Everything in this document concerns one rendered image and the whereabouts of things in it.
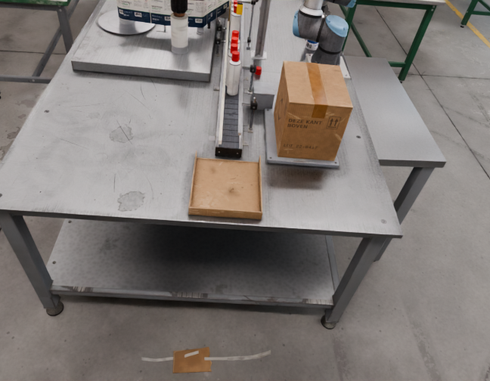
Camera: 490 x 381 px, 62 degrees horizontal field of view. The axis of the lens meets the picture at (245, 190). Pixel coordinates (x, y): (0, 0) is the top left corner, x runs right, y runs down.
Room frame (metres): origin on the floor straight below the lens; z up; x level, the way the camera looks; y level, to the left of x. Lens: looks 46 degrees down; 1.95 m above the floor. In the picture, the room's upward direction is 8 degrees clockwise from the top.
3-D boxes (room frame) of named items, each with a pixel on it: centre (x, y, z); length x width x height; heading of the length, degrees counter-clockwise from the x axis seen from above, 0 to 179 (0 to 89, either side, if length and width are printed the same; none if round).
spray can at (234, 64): (1.64, 0.13, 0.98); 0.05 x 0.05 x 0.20
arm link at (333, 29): (1.97, -0.31, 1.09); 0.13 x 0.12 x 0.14; 79
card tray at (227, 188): (1.08, 0.07, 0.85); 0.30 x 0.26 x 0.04; 6
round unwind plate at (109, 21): (2.18, 0.79, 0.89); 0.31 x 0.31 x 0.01
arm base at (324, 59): (1.97, -0.32, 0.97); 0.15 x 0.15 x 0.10
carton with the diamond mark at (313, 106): (1.43, -0.21, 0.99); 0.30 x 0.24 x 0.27; 6
